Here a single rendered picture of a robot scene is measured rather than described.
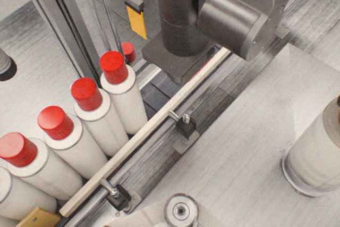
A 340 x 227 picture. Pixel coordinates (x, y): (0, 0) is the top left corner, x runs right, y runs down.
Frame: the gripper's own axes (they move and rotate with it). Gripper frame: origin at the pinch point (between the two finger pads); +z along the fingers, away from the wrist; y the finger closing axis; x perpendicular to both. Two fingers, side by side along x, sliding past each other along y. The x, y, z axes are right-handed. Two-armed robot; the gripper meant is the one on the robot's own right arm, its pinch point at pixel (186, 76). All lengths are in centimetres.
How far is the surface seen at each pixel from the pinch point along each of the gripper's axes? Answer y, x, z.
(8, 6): 15, 155, 101
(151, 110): -4.1, 5.6, 13.3
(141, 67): -1.3, 9.5, 5.2
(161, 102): -1.5, 5.4, 13.4
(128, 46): 4.6, 20.9, 15.1
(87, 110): -14.2, 4.9, -4.1
